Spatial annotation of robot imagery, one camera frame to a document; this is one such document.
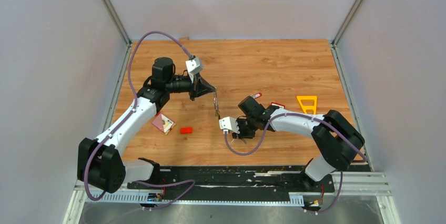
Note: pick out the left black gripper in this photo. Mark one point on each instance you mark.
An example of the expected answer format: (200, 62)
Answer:
(199, 87)

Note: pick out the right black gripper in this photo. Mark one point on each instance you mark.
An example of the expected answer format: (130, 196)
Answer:
(242, 134)

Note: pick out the metal keyring with keys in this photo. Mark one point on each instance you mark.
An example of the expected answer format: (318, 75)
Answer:
(216, 105)

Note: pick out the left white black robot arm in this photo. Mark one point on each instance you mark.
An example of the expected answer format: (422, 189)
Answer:
(99, 162)

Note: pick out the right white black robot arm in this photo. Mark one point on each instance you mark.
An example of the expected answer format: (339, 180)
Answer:
(336, 139)

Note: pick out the key with red tag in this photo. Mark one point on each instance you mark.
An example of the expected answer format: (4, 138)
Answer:
(256, 95)

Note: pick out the red white grid block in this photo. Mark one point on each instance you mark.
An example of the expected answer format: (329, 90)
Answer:
(278, 105)

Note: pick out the red rectangular block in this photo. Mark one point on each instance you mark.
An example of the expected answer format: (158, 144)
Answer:
(186, 130)

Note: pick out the pink picture card block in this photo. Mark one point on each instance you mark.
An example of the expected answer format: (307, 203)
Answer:
(163, 123)

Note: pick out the yellow plastic triangle piece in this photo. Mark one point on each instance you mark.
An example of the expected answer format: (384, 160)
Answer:
(308, 104)

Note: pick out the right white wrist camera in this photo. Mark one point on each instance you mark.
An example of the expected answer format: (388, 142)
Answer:
(229, 124)

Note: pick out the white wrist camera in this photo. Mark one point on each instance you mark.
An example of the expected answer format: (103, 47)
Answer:
(194, 66)
(229, 124)

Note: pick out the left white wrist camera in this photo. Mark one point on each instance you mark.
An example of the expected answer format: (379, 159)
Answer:
(194, 66)

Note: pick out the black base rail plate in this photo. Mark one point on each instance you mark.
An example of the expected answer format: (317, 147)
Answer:
(236, 182)

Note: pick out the white slotted cable duct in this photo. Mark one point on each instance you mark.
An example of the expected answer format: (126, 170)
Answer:
(151, 197)

